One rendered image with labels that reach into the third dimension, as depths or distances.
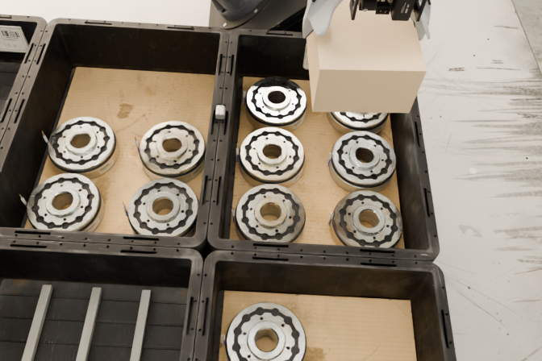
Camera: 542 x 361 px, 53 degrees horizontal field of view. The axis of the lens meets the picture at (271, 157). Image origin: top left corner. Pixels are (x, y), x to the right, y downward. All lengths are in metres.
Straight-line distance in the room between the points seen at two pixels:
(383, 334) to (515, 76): 0.73
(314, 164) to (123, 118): 0.33
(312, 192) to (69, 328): 0.40
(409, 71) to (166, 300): 0.44
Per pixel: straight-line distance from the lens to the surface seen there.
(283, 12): 1.02
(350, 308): 0.78
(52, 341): 0.80
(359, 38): 0.65
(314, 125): 0.92
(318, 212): 0.83
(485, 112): 1.21
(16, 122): 0.85
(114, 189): 0.87
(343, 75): 0.62
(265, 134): 0.87
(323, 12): 0.62
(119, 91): 0.98
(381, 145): 0.88
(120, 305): 0.79
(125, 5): 1.35
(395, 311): 0.79
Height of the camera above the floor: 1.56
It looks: 56 degrees down
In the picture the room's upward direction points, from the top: 5 degrees clockwise
